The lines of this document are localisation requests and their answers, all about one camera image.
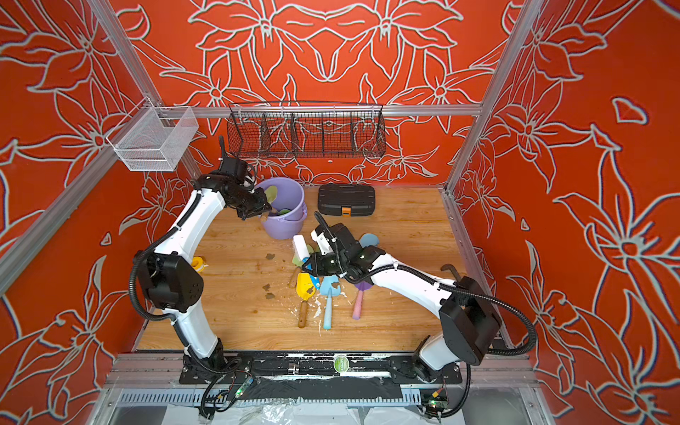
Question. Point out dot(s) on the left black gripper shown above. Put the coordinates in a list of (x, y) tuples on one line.
[(262, 204)]

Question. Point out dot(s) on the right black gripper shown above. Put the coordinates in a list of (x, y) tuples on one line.
[(320, 266)]

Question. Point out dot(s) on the green square spade front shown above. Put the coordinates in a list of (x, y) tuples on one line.
[(271, 194)]

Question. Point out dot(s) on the pale green trowel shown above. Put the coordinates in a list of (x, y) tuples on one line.
[(297, 262)]

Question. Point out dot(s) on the yellow square spade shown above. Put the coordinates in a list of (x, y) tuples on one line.
[(305, 288)]

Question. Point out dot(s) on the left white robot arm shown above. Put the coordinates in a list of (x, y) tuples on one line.
[(163, 284)]

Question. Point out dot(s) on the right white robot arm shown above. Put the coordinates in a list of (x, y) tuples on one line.
[(468, 316)]

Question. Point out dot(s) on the light blue trowel back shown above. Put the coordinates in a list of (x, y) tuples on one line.
[(369, 239)]

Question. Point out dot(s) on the light blue trowel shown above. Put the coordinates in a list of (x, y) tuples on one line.
[(330, 288), (369, 239)]

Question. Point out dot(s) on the light blue trowel front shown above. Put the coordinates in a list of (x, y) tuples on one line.
[(330, 288)]

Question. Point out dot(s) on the purple plastic bucket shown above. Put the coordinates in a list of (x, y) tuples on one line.
[(289, 208)]

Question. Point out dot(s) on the black plastic tool case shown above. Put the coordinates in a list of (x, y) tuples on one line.
[(352, 200)]

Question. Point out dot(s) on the yellow tape roll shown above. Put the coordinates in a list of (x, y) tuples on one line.
[(199, 264)]

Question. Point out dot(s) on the black hex key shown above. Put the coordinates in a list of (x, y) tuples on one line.
[(452, 270)]

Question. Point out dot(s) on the green round sticker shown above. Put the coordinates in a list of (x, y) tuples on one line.
[(341, 364)]

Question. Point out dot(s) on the purple trowel pink handle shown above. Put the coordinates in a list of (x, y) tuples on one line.
[(361, 287)]

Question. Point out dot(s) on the black wire wall basket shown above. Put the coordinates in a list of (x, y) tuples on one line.
[(316, 130)]

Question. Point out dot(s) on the white wire mesh basket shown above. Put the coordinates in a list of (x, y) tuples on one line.
[(151, 138)]

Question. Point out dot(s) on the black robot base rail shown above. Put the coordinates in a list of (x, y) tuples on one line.
[(311, 376)]

